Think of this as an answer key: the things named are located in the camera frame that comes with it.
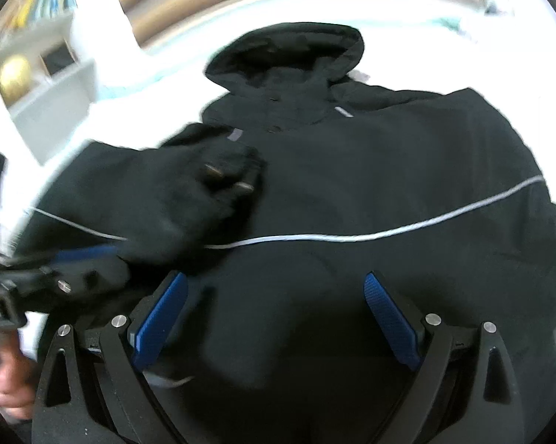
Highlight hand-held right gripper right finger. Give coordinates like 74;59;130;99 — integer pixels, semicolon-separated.
364;271;527;444

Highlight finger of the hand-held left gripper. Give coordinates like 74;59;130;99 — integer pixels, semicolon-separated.
26;261;131;307
51;245;121;271

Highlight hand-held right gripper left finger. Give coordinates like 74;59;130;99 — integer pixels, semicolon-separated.
32;270;189;444

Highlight black shorts garment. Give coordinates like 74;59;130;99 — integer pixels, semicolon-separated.
16;22;556;444

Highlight person's left hand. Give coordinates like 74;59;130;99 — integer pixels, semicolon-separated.
0;356;36;421

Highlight white bookshelf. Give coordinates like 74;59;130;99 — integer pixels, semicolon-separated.
0;0;98;162

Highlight bed with white sheet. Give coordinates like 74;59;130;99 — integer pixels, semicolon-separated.
0;0;556;361

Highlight dark picture frame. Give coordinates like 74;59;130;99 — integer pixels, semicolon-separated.
40;46;75;77

